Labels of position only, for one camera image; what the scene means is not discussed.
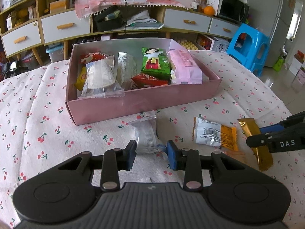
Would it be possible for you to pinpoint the orange cracker packet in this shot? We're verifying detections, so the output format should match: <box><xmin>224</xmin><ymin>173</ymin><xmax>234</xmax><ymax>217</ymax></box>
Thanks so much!
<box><xmin>192</xmin><ymin>117</ymin><xmax>239</xmax><ymax>152</ymax></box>

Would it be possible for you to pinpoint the gold wafer bar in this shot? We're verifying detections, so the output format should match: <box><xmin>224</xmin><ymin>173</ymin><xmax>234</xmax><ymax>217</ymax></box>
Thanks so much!
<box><xmin>238</xmin><ymin>118</ymin><xmax>274</xmax><ymax>171</ymax></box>

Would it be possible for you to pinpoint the grey foil small packet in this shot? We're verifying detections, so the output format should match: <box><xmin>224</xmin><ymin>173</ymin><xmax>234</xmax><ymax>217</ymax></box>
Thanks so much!
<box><xmin>129</xmin><ymin>115</ymin><xmax>166</xmax><ymax>154</ymax></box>

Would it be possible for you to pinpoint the clear rice cake packet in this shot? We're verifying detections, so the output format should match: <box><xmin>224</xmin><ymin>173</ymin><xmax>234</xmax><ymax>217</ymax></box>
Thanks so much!
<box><xmin>79</xmin><ymin>56</ymin><xmax>125</xmax><ymax>99</ymax></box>

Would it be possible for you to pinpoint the red white snack packet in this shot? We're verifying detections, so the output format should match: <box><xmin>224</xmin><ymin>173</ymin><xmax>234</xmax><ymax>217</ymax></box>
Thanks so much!
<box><xmin>131</xmin><ymin>73</ymin><xmax>169</xmax><ymax>88</ymax></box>

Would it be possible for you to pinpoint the pink snack packet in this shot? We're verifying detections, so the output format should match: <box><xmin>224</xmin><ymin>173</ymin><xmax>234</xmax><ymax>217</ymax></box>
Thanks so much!
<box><xmin>168</xmin><ymin>50</ymin><xmax>203</xmax><ymax>84</ymax></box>

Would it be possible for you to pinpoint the silver long snack packet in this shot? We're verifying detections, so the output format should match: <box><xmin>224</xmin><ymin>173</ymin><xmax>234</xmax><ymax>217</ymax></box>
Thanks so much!
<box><xmin>117</xmin><ymin>52</ymin><xmax>137</xmax><ymax>90</ymax></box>

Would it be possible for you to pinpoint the yellow cracker packet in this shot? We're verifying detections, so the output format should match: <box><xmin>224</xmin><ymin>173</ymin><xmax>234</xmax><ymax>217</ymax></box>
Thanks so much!
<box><xmin>74</xmin><ymin>67</ymin><xmax>87</xmax><ymax>91</ymax></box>

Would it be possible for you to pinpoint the green snack packet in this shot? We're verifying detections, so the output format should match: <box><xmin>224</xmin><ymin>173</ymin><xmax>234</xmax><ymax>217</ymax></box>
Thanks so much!
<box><xmin>141</xmin><ymin>48</ymin><xmax>171</xmax><ymax>81</ymax></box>

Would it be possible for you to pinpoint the small red snack packet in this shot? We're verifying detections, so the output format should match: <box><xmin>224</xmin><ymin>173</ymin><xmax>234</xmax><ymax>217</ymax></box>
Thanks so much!
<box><xmin>80</xmin><ymin>52</ymin><xmax>109</xmax><ymax>65</ymax></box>

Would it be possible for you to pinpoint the pink cardboard box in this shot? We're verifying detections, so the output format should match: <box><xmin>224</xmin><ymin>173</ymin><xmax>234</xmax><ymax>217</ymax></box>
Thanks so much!
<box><xmin>66</xmin><ymin>38</ymin><xmax>221</xmax><ymax>126</ymax></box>

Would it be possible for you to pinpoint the cherry print tablecloth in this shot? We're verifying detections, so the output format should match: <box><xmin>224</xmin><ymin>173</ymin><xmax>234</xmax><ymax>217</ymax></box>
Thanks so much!
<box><xmin>1</xmin><ymin>51</ymin><xmax>304</xmax><ymax>227</ymax></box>

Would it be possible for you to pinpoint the blue plastic stool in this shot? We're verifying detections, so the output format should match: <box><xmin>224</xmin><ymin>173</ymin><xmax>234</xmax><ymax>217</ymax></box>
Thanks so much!
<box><xmin>226</xmin><ymin>23</ymin><xmax>269</xmax><ymax>77</ymax></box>

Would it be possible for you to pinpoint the yellow egg tray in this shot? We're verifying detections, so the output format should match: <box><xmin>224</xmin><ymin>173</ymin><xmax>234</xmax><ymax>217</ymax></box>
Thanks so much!
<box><xmin>177</xmin><ymin>39</ymin><xmax>198</xmax><ymax>51</ymax></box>

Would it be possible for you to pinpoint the clear storage bin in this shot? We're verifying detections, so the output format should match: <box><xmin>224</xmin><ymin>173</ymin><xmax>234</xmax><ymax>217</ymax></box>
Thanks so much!
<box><xmin>46</xmin><ymin>43</ymin><xmax>64</xmax><ymax>63</ymax></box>

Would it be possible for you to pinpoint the black microwave oven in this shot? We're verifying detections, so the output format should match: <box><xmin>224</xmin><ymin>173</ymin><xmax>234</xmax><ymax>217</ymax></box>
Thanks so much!
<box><xmin>217</xmin><ymin>0</ymin><xmax>250</xmax><ymax>23</ymax></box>

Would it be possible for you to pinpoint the orange fruit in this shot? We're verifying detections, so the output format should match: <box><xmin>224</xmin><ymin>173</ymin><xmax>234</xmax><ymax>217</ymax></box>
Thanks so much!
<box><xmin>203</xmin><ymin>6</ymin><xmax>216</xmax><ymax>17</ymax></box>

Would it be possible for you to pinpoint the long wooden tv cabinet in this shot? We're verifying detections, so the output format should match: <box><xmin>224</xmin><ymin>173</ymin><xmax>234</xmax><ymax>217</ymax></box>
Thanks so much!
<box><xmin>1</xmin><ymin>0</ymin><xmax>238</xmax><ymax>60</ymax></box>

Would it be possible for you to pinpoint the pink cherry cloth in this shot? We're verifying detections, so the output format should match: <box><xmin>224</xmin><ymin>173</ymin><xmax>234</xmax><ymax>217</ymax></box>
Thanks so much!
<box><xmin>75</xmin><ymin>0</ymin><xmax>188</xmax><ymax>19</ymax></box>

